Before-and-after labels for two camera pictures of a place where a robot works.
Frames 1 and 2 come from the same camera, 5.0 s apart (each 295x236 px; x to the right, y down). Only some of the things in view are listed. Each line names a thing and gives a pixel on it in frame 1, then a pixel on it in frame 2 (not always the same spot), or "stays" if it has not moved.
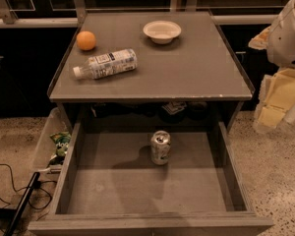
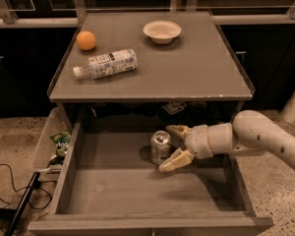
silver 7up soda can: [160, 142] stays
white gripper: [286, 39] → [197, 141]
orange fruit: [86, 40] stays
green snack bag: [62, 141] stays
